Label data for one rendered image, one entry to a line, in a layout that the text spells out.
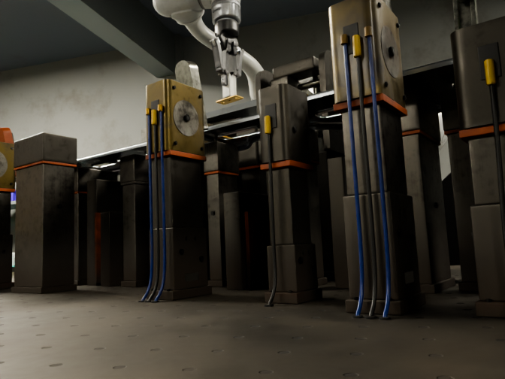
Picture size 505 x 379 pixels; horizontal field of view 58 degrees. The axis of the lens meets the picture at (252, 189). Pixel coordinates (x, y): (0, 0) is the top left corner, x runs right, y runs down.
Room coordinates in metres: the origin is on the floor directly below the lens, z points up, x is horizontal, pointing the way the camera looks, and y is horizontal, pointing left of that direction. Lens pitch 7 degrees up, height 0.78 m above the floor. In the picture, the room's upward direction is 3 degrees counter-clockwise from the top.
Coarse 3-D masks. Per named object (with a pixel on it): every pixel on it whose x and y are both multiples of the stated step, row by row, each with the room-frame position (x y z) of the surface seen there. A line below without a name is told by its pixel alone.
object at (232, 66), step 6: (234, 42) 1.33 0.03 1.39; (234, 48) 1.33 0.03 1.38; (228, 54) 1.34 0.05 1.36; (234, 54) 1.33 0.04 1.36; (228, 60) 1.34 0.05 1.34; (234, 60) 1.33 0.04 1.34; (228, 66) 1.34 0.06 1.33; (234, 66) 1.33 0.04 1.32; (228, 72) 1.35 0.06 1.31; (234, 72) 1.33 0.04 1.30
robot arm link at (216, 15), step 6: (216, 0) 1.29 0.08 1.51; (222, 0) 1.28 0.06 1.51; (228, 0) 1.28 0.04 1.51; (234, 0) 1.30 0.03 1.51; (216, 6) 1.29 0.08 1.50; (222, 6) 1.28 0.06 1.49; (228, 6) 1.29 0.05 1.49; (234, 6) 1.29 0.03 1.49; (216, 12) 1.30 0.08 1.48; (222, 12) 1.28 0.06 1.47; (228, 12) 1.29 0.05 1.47; (234, 12) 1.29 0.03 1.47; (216, 18) 1.30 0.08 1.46; (222, 18) 1.30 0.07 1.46; (228, 18) 1.30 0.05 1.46; (234, 18) 1.31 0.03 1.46
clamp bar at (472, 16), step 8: (456, 0) 0.78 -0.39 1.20; (464, 0) 0.77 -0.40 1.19; (472, 0) 0.76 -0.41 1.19; (456, 8) 0.78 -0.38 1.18; (464, 8) 0.78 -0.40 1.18; (472, 8) 0.76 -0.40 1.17; (456, 16) 0.78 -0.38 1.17; (464, 16) 0.78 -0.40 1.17; (472, 16) 0.76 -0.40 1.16; (456, 24) 0.78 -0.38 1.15; (464, 24) 0.78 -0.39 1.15; (472, 24) 0.76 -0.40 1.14
